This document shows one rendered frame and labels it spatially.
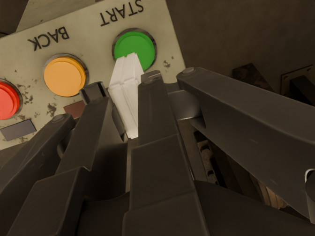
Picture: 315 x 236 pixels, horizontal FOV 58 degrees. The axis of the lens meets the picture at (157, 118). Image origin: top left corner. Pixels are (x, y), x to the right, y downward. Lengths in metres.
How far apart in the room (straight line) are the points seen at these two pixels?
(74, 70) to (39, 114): 0.07
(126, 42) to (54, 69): 0.08
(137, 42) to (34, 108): 0.13
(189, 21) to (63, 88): 0.72
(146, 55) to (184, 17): 0.69
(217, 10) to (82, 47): 0.74
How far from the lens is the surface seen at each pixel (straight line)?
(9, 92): 0.33
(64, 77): 0.30
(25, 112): 0.34
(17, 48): 0.32
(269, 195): 0.80
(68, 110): 0.32
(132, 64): 0.17
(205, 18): 0.99
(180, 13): 0.96
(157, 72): 0.16
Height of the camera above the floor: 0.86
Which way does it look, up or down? 46 degrees down
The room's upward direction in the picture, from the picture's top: 165 degrees clockwise
